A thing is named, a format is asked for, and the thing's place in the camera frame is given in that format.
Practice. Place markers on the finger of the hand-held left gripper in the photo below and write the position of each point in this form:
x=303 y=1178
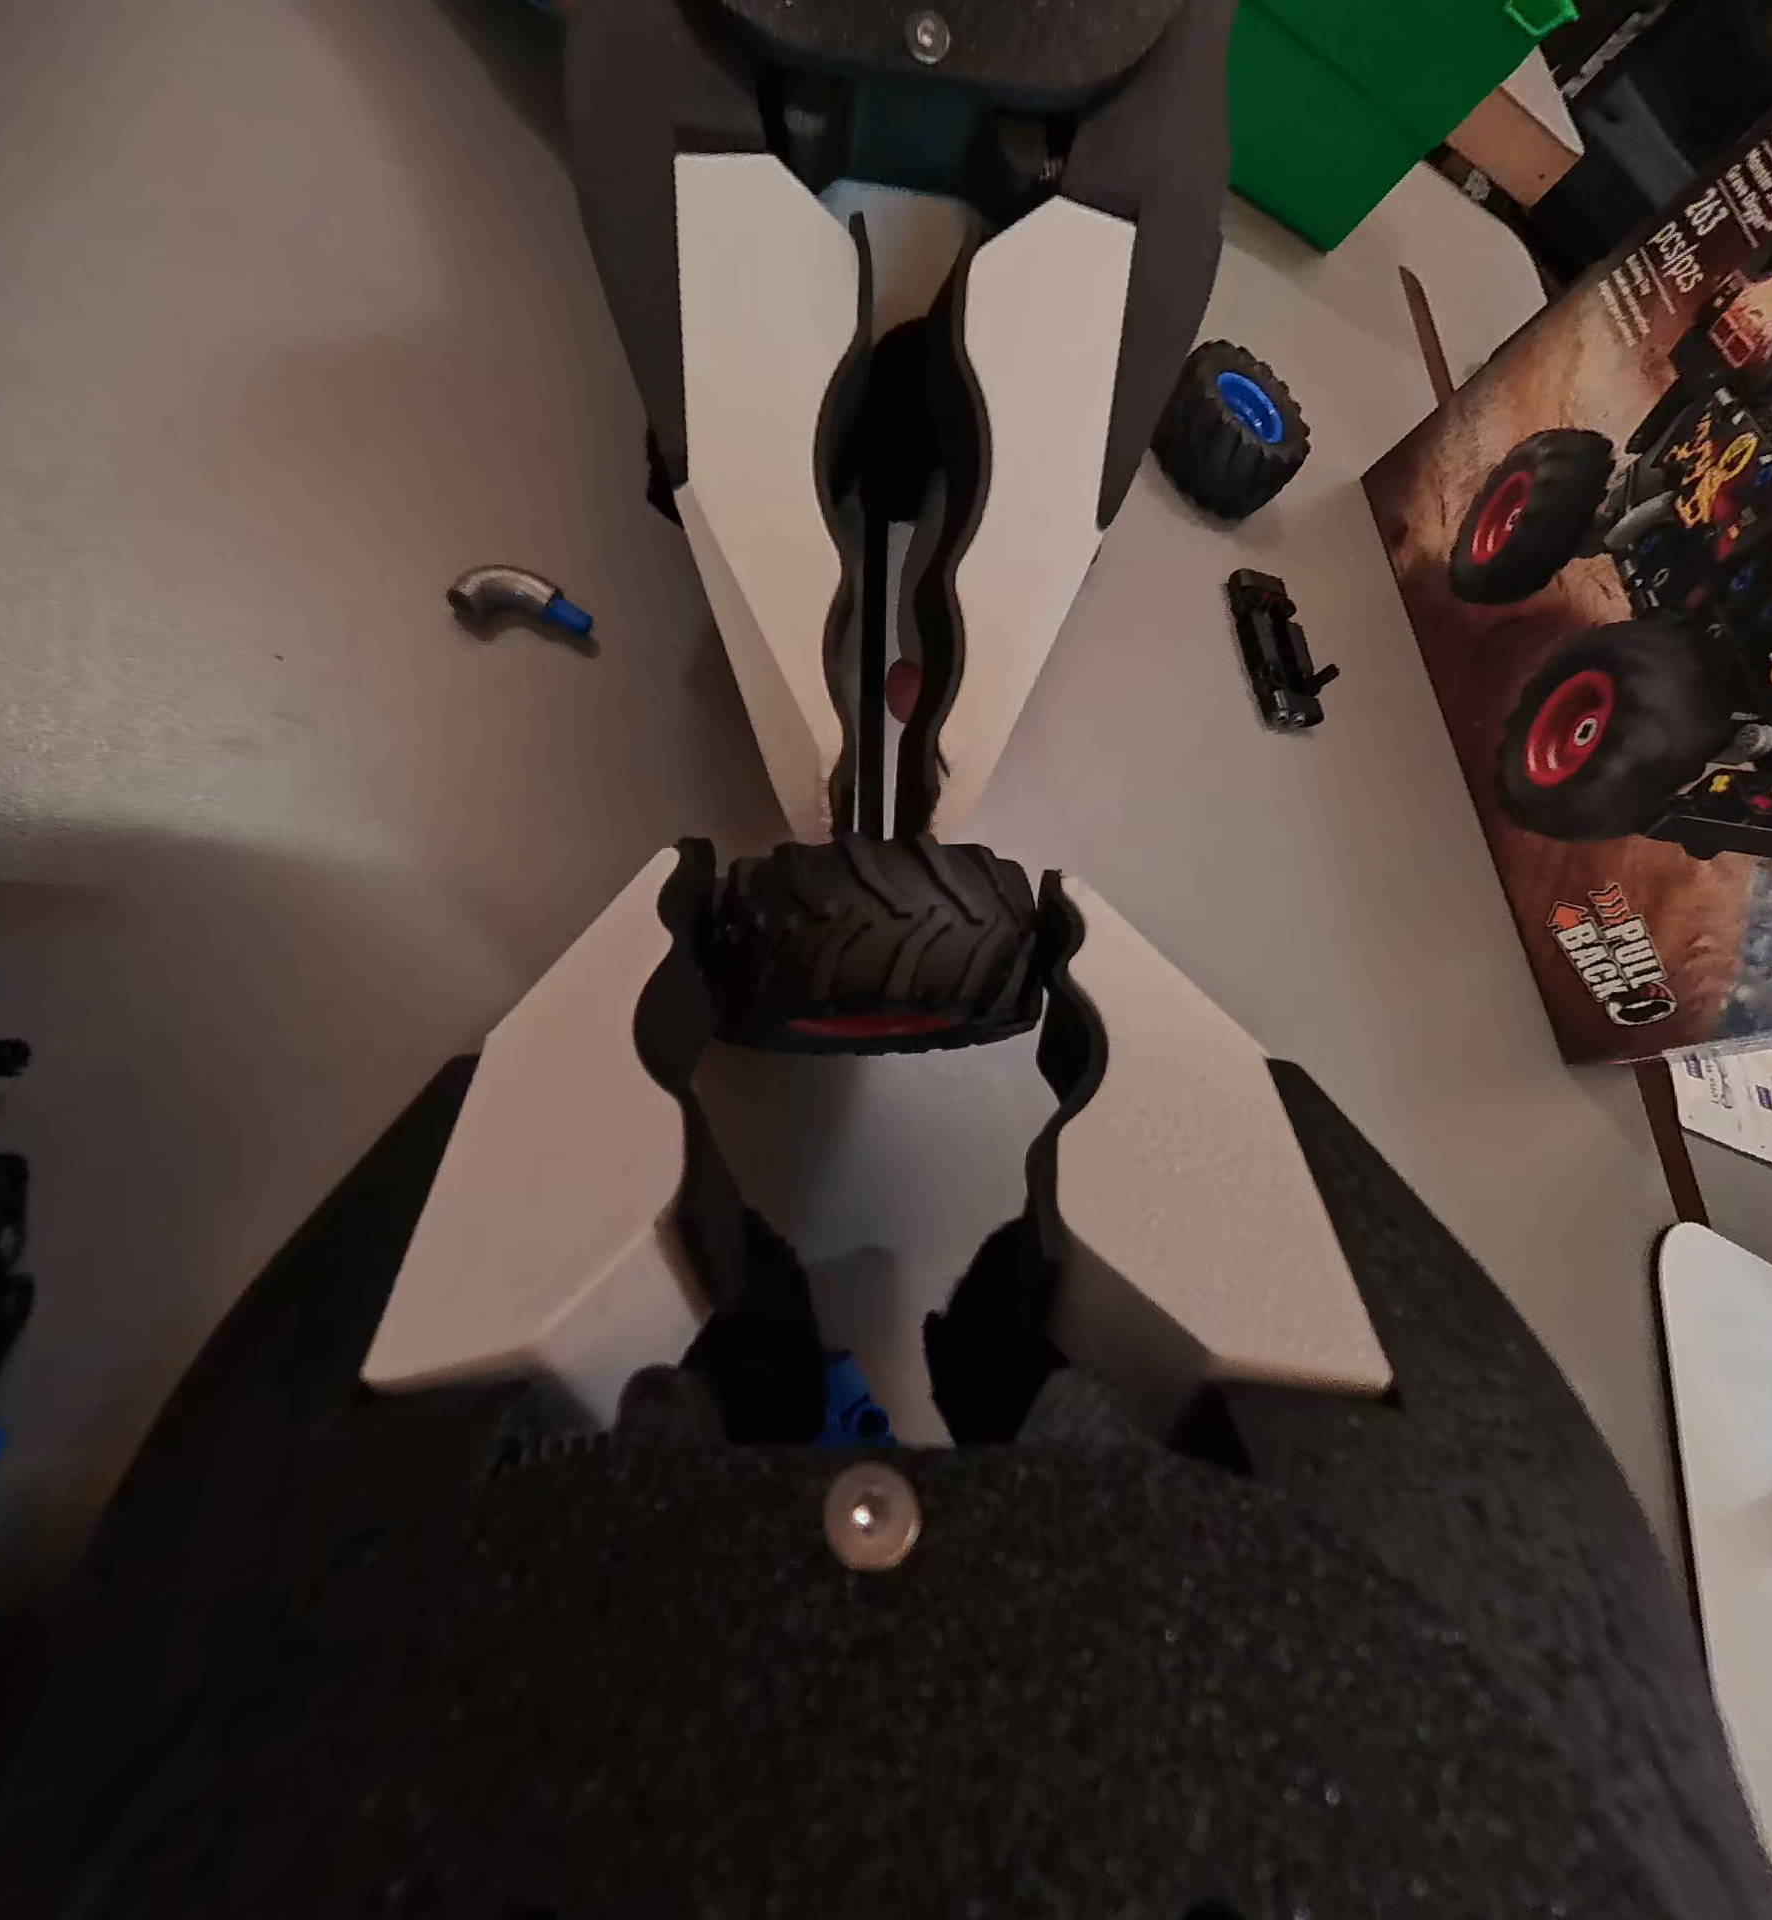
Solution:
x=1051 y=375
x=751 y=375

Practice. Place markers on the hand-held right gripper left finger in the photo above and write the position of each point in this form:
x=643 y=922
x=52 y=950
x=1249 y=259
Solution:
x=526 y=1200

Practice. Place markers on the person's left hand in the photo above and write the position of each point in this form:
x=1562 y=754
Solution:
x=907 y=689

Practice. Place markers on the white document stand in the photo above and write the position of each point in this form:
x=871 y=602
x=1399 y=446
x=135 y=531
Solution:
x=1740 y=1425

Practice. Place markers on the black lego wheel blue rim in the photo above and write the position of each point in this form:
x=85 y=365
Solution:
x=1230 y=434

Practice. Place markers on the black lego wheel red rim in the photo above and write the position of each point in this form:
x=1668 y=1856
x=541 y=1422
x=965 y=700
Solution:
x=870 y=944

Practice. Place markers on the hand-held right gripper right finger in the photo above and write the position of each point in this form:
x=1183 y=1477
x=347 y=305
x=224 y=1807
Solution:
x=1200 y=1200

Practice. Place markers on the monster truck toy box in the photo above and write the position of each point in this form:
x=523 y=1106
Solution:
x=1651 y=600

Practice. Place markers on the black lego assembly grey ends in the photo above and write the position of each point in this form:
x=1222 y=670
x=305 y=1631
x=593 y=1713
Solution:
x=1275 y=645

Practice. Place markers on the grey lego elbow blue pin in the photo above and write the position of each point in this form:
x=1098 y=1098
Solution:
x=503 y=592

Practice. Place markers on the green plastic bin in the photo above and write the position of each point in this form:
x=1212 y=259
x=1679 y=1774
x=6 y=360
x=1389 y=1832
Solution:
x=1321 y=134

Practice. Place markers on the white printed paper sheet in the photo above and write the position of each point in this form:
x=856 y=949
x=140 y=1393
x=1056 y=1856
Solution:
x=1748 y=1110

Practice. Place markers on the long black lego axle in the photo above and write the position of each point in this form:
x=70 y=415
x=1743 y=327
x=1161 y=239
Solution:
x=873 y=674

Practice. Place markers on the blue lego piece red pins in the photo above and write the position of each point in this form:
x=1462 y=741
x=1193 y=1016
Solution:
x=848 y=1401

